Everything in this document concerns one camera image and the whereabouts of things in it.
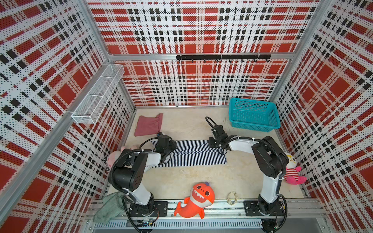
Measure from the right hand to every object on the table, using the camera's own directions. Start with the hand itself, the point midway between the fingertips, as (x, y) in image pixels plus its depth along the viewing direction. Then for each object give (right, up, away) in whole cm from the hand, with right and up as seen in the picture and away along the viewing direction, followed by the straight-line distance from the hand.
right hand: (212, 141), depth 99 cm
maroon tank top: (-49, +11, +9) cm, 51 cm away
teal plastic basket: (+34, +18, +16) cm, 42 cm away
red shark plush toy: (-8, -23, -28) cm, 37 cm away
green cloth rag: (-55, -30, -25) cm, 67 cm away
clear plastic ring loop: (+6, -27, -23) cm, 37 cm away
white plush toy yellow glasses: (+41, -16, -21) cm, 48 cm away
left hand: (-25, -1, 0) cm, 25 cm away
